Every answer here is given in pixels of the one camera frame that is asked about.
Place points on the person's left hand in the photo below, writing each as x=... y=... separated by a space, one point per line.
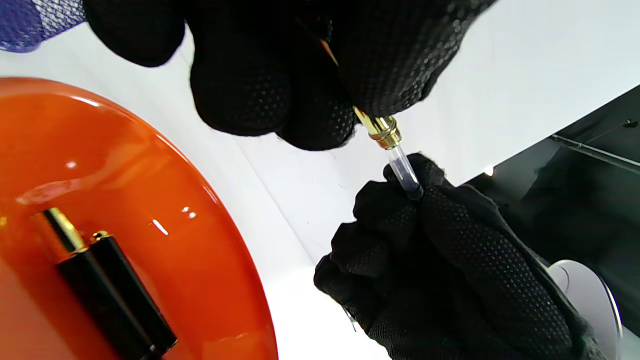
x=260 y=65

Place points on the person's right hand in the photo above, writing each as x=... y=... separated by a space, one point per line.
x=450 y=280

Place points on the clear ink cartridge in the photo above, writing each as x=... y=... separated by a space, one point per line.
x=402 y=172

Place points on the grey and white controller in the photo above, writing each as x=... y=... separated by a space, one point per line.
x=590 y=300

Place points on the white partition board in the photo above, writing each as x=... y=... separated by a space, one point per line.
x=525 y=75

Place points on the orange plastic bowl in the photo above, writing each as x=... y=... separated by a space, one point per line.
x=175 y=280

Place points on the blue mesh pen holder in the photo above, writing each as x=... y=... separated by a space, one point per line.
x=30 y=22

